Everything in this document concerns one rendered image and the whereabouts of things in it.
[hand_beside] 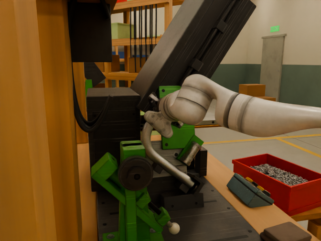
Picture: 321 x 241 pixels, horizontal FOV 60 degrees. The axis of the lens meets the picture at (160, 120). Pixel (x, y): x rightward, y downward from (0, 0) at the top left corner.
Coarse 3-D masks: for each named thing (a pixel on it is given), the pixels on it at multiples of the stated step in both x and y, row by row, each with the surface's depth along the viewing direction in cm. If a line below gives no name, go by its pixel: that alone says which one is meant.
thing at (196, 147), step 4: (192, 144) 90; (196, 144) 89; (188, 148) 90; (192, 148) 89; (196, 148) 89; (200, 148) 90; (188, 152) 89; (192, 152) 89; (196, 152) 90; (184, 156) 89; (188, 156) 89; (192, 156) 89; (180, 160) 90; (184, 160) 88; (188, 160) 89; (192, 160) 90; (188, 164) 88
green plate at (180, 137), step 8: (160, 88) 92; (168, 88) 92; (176, 88) 93; (160, 96) 91; (176, 128) 92; (184, 128) 93; (192, 128) 93; (176, 136) 92; (184, 136) 92; (192, 136) 93; (168, 144) 91; (176, 144) 92; (184, 144) 92
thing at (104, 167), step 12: (108, 156) 61; (96, 168) 60; (108, 168) 60; (96, 180) 59; (108, 180) 61; (120, 192) 61; (144, 204) 64; (144, 216) 64; (156, 216) 67; (168, 216) 66; (156, 228) 65
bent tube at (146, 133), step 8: (144, 128) 87; (152, 128) 87; (144, 136) 86; (144, 144) 86; (152, 152) 86; (152, 160) 87; (160, 160) 87; (168, 168) 87; (176, 168) 88; (176, 176) 88; (184, 176) 88; (184, 184) 89; (192, 184) 88
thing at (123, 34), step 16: (128, 0) 367; (144, 0) 340; (160, 0) 326; (176, 0) 346; (128, 16) 424; (112, 32) 389; (128, 32) 401; (128, 48) 432; (96, 64) 424; (112, 64) 431; (128, 64) 384; (128, 80) 441
